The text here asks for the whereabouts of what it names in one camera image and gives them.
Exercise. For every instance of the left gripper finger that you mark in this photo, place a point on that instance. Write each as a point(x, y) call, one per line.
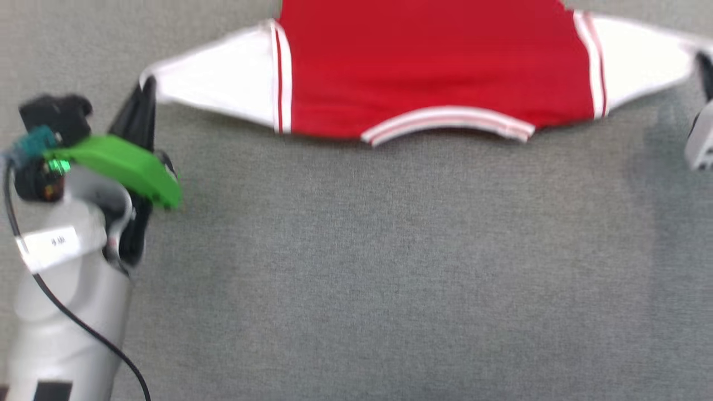
point(135, 118)

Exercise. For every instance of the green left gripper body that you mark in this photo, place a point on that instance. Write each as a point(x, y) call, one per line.
point(122, 164)

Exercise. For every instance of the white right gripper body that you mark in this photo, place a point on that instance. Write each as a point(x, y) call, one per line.
point(703, 139)

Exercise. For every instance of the red and white shirt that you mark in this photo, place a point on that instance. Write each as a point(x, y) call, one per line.
point(434, 67)

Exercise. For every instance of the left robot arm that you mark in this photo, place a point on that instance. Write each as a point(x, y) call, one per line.
point(67, 312)

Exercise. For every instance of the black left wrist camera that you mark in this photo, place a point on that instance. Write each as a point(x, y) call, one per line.
point(55, 114)

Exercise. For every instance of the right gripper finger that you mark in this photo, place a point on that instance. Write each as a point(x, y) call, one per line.
point(706, 75)

